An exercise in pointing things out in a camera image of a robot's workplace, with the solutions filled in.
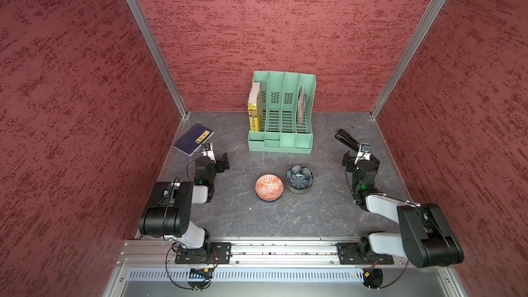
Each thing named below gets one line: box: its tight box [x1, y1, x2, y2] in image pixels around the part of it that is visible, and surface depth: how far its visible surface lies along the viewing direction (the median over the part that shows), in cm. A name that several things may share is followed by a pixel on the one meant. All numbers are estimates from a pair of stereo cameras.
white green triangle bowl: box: [285, 182, 312, 196], surface depth 84 cm
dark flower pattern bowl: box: [285, 165, 314, 195], surface depth 87 cm
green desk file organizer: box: [247, 70, 317, 154], surface depth 109 cm
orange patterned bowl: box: [255, 173, 284, 201], surface depth 87 cm
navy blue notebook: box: [172, 123, 215, 157], surface depth 109 cm
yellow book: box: [247, 81, 261, 132], surface depth 94 cm
